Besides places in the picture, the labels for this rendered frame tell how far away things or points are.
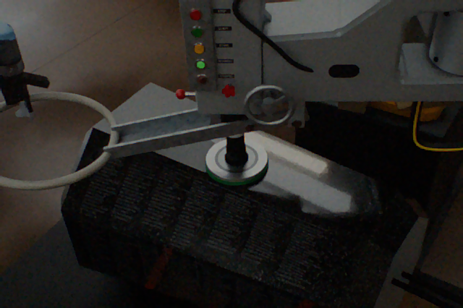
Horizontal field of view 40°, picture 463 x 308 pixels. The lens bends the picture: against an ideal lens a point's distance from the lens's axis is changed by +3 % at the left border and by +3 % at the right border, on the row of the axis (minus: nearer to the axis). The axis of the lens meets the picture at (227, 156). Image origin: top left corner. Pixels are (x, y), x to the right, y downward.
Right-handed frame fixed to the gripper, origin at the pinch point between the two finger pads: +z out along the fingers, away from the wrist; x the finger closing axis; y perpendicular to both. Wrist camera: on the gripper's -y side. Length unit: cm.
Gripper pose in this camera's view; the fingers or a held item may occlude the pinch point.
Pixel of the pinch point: (31, 113)
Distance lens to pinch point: 245.4
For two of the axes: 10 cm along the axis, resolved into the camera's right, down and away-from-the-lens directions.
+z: 0.0, 7.3, 6.9
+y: -9.0, 2.9, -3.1
